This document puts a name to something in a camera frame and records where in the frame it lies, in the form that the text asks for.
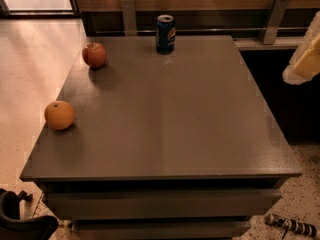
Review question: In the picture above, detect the black white striped tool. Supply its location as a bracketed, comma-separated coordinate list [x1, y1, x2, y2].
[264, 213, 320, 239]

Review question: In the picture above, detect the black office chair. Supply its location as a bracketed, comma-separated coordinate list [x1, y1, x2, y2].
[0, 189, 58, 240]

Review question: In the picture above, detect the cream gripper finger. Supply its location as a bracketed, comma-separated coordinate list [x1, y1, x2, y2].
[282, 34, 320, 85]

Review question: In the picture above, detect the right metal bracket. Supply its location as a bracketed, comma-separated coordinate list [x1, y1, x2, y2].
[259, 0, 290, 45]

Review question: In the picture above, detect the metal bracket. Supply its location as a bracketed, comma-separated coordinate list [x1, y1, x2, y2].
[259, 0, 290, 45]
[121, 0, 137, 36]

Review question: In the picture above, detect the left metal bracket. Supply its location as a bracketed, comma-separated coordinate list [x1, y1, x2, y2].
[121, 0, 137, 36]

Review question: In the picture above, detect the blue pepsi can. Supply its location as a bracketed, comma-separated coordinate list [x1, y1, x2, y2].
[156, 14, 176, 54]

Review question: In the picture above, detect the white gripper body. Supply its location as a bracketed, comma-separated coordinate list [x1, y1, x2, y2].
[289, 11, 320, 65]

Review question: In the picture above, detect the red apple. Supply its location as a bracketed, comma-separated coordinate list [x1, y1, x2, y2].
[82, 42, 107, 68]

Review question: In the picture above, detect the grey drawer cabinet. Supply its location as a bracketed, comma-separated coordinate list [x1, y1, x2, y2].
[21, 36, 301, 240]

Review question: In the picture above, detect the orange fruit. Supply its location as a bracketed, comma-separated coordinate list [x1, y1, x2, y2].
[44, 101, 75, 130]

